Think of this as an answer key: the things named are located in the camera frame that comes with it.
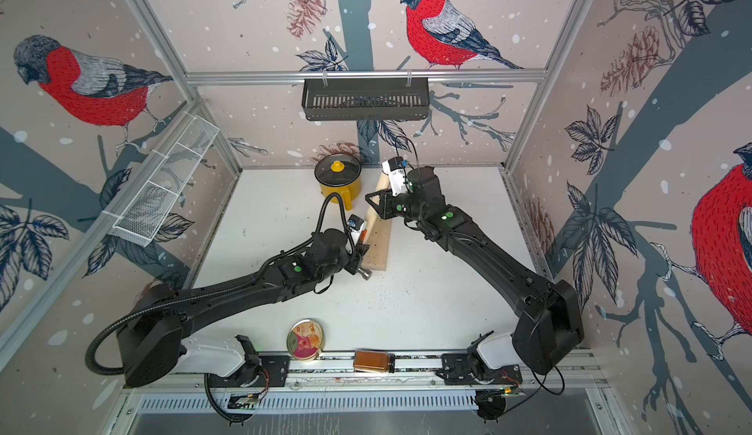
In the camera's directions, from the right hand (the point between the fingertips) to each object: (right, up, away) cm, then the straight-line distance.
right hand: (370, 193), depth 75 cm
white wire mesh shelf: (-65, -7, +5) cm, 65 cm away
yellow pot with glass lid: (-14, +7, +34) cm, 37 cm away
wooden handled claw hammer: (+3, +2, -5) cm, 7 cm away
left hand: (0, -13, +5) cm, 14 cm away
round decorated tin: (-17, -39, 0) cm, 43 cm away
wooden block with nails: (+1, -21, +15) cm, 26 cm away
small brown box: (+1, -43, -3) cm, 43 cm away
